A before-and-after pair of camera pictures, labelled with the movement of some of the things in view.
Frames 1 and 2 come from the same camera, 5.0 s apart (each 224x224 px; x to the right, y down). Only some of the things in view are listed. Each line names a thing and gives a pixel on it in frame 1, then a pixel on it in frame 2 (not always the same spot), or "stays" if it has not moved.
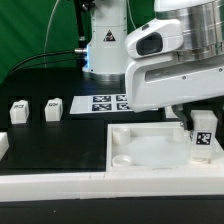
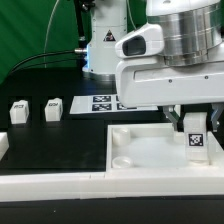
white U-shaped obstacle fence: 29,187 stays
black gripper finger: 183,111 → 178,122
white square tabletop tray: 154,147 stays
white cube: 54,109 stays
